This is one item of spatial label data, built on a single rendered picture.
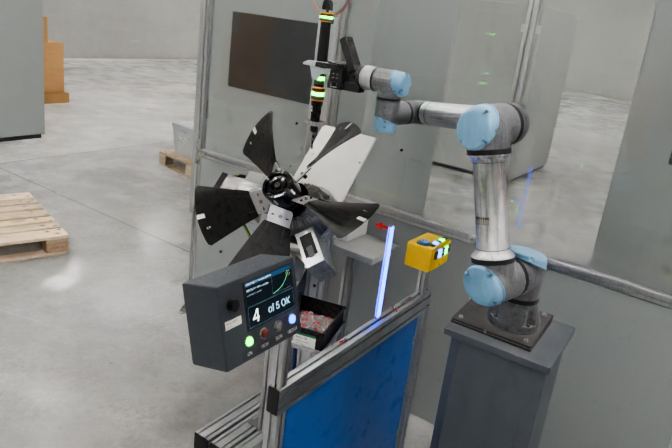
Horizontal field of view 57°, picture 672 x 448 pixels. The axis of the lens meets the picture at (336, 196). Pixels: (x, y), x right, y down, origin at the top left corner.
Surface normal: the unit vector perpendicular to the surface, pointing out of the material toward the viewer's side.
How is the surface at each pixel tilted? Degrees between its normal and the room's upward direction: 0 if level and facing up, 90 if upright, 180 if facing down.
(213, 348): 90
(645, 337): 90
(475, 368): 90
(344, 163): 50
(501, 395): 90
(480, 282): 99
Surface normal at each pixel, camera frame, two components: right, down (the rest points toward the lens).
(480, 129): -0.79, 0.00
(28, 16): 0.81, 0.26
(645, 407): -0.57, 0.17
